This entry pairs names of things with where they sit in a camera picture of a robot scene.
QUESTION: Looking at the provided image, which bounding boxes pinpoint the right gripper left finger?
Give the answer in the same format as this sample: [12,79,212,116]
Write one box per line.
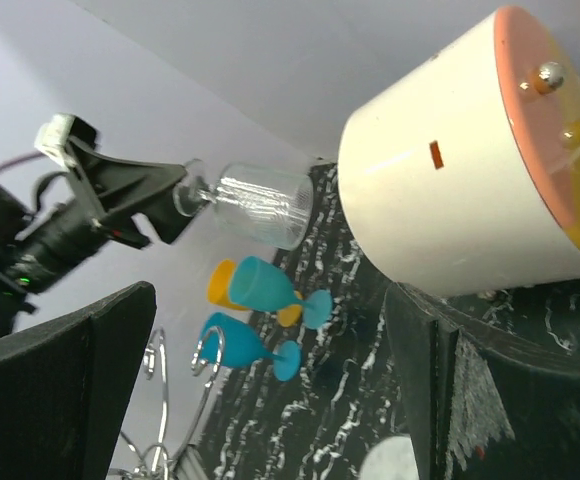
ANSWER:
[0,281,157,479]

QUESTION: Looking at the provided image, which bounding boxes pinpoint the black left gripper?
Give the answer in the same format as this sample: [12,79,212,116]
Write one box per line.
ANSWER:
[67,137,192,246]

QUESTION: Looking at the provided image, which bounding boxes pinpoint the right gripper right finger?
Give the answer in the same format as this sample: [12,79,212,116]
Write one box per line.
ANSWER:
[384,284,580,479]

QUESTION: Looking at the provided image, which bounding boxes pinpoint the yellow wine glass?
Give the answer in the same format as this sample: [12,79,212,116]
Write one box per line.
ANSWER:
[206,256,304,327]

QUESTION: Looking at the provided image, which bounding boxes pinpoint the clear ribbed tumbler glass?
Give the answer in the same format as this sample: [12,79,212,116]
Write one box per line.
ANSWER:
[172,159,314,250]

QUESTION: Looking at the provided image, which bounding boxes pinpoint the blue wine glass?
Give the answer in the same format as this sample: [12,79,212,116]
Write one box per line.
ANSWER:
[199,312,301,382]
[228,256,333,330]

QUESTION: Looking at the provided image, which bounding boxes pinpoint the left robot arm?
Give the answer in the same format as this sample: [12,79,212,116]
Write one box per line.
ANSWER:
[0,137,192,338]

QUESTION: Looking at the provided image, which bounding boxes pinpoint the chrome wine glass rack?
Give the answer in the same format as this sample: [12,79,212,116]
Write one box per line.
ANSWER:
[107,324,227,480]

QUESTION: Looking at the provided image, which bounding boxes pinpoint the white round box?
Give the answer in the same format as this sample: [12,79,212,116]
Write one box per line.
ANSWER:
[338,6,580,297]

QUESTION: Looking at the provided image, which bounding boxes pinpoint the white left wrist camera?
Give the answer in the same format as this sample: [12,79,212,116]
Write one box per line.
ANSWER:
[34,113,98,171]

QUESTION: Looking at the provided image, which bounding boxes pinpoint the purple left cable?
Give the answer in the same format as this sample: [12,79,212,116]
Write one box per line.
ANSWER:
[0,153,44,176]

